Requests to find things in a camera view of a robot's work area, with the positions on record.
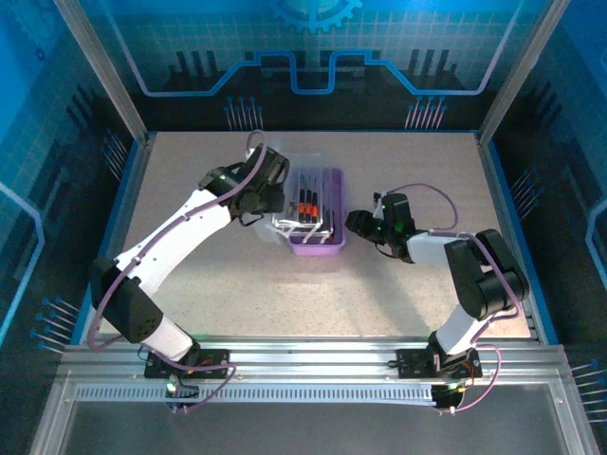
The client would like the clear tool tray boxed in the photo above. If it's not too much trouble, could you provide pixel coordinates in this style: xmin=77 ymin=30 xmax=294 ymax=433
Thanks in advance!
xmin=283 ymin=165 xmax=337 ymax=242

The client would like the purple tool box clear lid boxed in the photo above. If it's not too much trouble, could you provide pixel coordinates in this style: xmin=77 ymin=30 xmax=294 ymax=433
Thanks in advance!
xmin=258 ymin=141 xmax=347 ymax=258

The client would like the blue table edge strip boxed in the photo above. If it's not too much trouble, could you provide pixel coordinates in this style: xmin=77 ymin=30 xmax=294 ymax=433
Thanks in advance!
xmin=69 ymin=135 xmax=153 ymax=345
xmin=483 ymin=135 xmax=561 ymax=345

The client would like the small controller board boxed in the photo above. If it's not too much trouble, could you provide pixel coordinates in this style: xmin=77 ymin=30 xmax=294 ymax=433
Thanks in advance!
xmin=163 ymin=373 xmax=200 ymax=414
xmin=433 ymin=384 xmax=469 ymax=417

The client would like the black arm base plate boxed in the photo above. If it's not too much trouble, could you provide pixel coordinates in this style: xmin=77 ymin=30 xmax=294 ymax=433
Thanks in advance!
xmin=395 ymin=348 xmax=484 ymax=380
xmin=143 ymin=348 xmax=232 ymax=380

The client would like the aluminium rail frame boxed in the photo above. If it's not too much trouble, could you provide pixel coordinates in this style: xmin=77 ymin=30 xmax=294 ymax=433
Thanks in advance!
xmin=56 ymin=334 xmax=570 ymax=404

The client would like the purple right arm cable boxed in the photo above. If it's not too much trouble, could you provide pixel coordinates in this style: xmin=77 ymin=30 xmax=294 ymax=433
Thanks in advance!
xmin=374 ymin=182 xmax=523 ymax=418

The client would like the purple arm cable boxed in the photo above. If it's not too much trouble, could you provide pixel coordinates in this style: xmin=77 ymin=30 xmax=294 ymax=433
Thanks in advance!
xmin=88 ymin=130 xmax=267 ymax=413
xmin=374 ymin=182 xmax=523 ymax=418

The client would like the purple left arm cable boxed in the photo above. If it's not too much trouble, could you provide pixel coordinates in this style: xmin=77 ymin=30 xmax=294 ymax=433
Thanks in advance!
xmin=88 ymin=130 xmax=267 ymax=413

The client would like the slotted cable duct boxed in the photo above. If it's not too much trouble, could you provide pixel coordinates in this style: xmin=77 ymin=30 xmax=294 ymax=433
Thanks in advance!
xmin=75 ymin=382 xmax=437 ymax=404

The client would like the aluminium frame post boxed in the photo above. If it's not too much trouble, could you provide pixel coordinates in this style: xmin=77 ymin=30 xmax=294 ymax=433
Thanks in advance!
xmin=475 ymin=0 xmax=573 ymax=146
xmin=51 ymin=0 xmax=157 ymax=143

